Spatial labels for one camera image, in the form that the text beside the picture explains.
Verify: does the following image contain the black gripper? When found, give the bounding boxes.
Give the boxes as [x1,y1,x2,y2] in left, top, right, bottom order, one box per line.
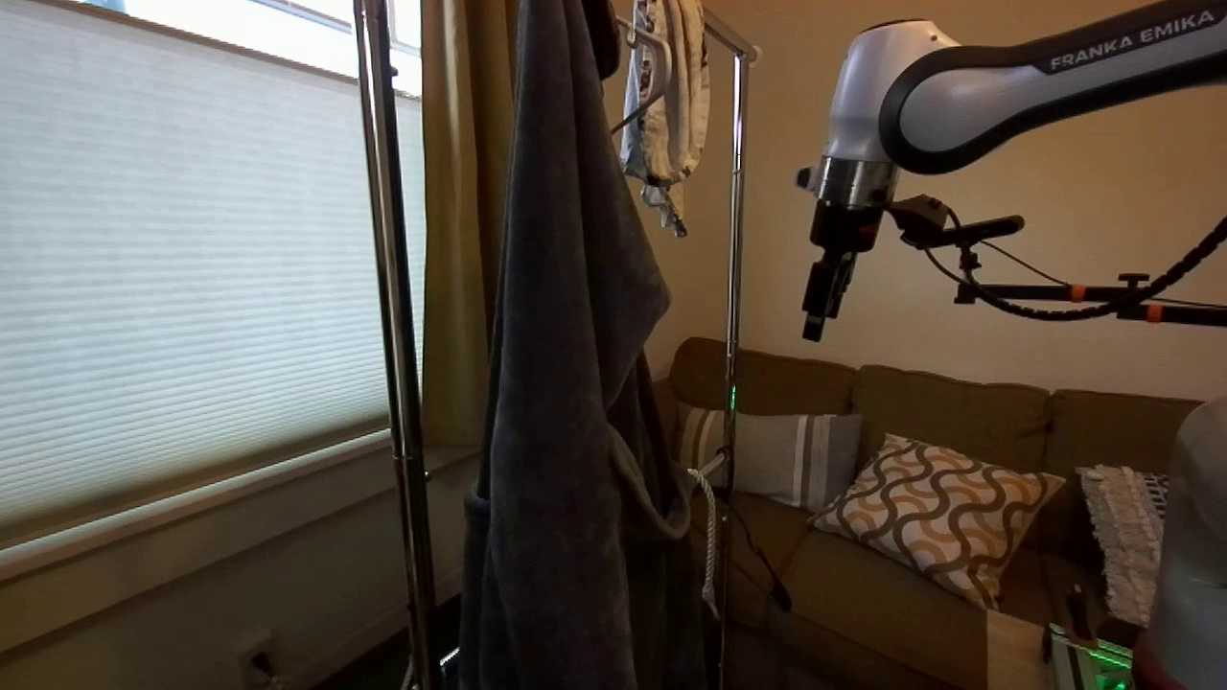
[802,198,883,340]

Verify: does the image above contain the white plastic coat hanger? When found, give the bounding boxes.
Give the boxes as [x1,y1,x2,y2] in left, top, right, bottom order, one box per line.
[613,19,669,134]

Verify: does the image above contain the olive green sofa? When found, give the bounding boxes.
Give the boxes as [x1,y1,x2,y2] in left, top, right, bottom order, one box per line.
[664,337,1192,690]

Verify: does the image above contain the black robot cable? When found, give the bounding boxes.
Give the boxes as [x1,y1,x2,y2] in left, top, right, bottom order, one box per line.
[888,193,1227,323]

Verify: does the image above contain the olive yellow curtain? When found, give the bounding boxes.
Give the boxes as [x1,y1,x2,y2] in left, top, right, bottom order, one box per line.
[421,0,517,450]

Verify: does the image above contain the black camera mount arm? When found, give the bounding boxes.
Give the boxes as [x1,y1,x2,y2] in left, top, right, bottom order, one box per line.
[954,255,1227,326]

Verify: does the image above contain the white knitted throw blanket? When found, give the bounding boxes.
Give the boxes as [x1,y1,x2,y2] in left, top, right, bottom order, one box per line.
[1078,462,1164,628]

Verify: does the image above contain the brown wave patterned pillow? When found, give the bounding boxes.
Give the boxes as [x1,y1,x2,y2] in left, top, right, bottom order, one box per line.
[812,433,1064,611]

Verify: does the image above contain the wall power outlet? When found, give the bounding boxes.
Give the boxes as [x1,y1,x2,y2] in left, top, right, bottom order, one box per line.
[240,641,281,690]

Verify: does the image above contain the chrome garment rack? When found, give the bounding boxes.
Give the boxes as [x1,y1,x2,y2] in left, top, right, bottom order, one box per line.
[350,0,763,690]

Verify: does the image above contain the green lit device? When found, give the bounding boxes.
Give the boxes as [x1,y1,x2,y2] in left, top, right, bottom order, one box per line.
[1042,625,1133,690]

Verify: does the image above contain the white cellular window blind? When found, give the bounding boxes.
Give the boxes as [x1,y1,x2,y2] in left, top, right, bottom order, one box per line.
[0,0,383,527]

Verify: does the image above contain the blurred grey foreground object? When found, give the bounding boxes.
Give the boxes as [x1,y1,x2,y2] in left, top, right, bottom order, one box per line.
[1133,398,1227,690]

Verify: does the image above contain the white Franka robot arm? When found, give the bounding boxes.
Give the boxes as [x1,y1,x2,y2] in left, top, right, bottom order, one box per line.
[798,0,1227,340]

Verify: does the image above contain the grey bathrobe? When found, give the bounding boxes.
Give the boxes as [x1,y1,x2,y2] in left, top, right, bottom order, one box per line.
[461,0,706,690]

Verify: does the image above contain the striped grey white pillow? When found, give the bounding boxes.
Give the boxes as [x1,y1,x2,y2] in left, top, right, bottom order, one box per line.
[678,406,864,510]

